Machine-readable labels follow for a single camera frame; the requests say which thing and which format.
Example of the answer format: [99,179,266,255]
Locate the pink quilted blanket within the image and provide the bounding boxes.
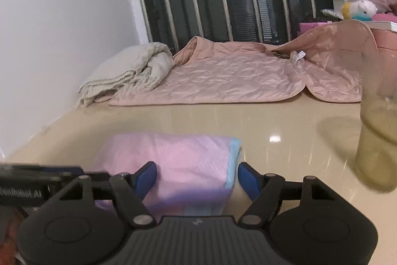
[108,20,379,106]

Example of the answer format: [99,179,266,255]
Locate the translucent plastic cup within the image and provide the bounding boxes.
[354,20,397,192]

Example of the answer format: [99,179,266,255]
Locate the cream knitted blanket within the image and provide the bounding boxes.
[76,42,176,109]

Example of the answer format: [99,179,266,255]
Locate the pink box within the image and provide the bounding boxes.
[297,20,397,52]

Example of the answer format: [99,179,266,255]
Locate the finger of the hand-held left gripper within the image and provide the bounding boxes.
[0,162,85,182]

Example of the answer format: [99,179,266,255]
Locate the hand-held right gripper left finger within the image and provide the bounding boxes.
[46,161,158,229]

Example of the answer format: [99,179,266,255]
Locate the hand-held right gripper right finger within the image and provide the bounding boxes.
[237,162,353,228]

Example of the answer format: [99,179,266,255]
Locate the white and yellow plush toy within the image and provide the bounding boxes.
[340,0,379,21]

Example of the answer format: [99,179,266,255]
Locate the pink garment with blue trim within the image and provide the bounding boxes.
[92,133,243,218]

